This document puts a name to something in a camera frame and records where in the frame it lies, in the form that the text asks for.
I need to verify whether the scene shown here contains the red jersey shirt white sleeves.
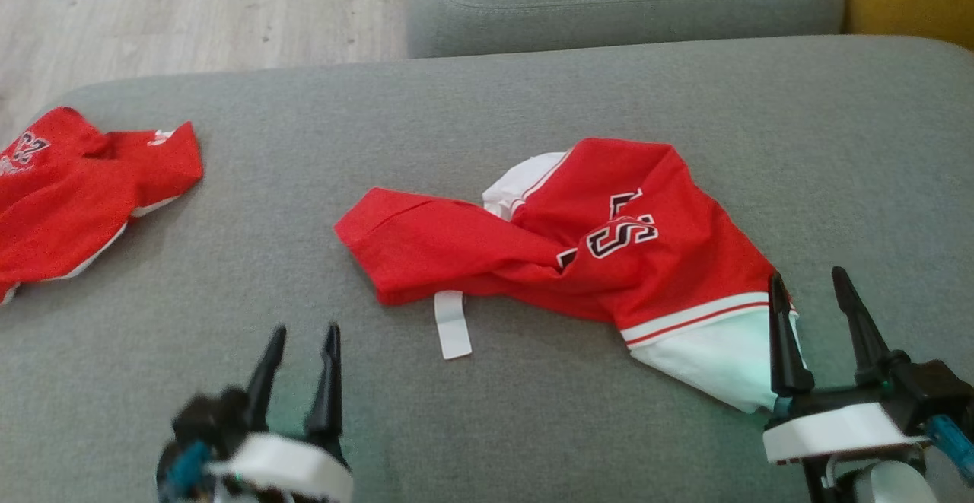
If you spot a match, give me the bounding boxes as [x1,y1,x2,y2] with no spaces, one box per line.
[333,138,807,415]

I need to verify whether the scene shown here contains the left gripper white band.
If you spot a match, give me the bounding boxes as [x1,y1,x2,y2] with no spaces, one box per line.
[156,323,355,503]

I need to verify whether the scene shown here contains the red basketball shorts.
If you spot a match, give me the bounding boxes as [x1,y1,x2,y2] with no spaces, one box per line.
[0,106,205,306]

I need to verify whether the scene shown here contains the black right cable teal plug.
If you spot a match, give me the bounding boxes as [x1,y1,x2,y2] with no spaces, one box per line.
[923,414,974,486]

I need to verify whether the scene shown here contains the black left cable teal plug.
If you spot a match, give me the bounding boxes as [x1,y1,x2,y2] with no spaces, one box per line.
[164,442,212,492]

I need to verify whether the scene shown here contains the large grey sofa seat cushion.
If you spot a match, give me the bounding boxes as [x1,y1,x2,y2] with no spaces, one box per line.
[0,35,974,503]

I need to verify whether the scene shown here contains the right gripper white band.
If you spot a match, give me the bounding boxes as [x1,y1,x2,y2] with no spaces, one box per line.
[763,266,931,503]

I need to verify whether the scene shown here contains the black cable teal plug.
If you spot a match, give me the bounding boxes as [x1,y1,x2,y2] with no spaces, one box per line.
[923,414,974,486]
[164,442,212,492]

